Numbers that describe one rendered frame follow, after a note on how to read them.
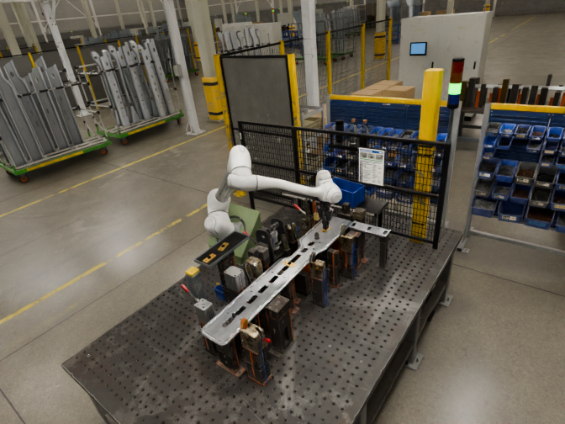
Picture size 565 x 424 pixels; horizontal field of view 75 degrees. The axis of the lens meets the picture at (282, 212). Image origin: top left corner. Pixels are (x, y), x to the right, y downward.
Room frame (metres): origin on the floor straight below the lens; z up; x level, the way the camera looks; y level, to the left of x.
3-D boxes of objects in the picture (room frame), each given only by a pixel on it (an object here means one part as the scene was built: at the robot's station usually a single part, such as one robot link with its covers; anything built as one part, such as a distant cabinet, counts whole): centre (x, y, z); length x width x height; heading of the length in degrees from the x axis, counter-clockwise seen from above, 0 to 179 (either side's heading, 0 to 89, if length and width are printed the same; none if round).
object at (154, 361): (2.04, -0.01, 0.68); 2.56 x 1.61 x 0.04; 140
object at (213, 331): (1.90, 0.00, 1.00); 1.38 x 0.22 x 0.02; 141
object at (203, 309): (1.57, 0.49, 0.88); 0.11 x 0.10 x 0.36; 51
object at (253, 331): (1.35, 0.22, 0.88); 0.15 x 0.11 x 0.36; 51
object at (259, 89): (4.73, 0.15, 1.00); 1.34 x 0.14 x 2.00; 50
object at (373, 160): (2.65, -0.73, 1.30); 0.23 x 0.02 x 0.31; 51
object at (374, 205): (2.75, -0.42, 1.02); 0.90 x 0.22 x 0.03; 51
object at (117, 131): (9.40, 3.27, 0.88); 1.91 x 1.01 x 1.76; 142
